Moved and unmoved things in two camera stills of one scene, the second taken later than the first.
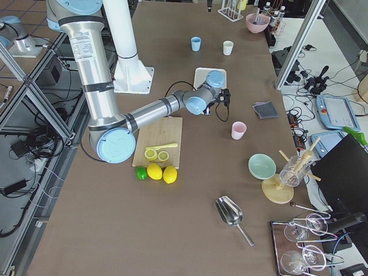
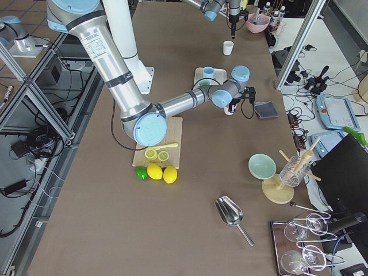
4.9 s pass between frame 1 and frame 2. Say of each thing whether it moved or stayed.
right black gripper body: moved
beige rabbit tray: stayed
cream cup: stayed
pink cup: moved
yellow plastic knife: stayed
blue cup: moved
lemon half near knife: stayed
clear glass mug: stayed
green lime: stayed
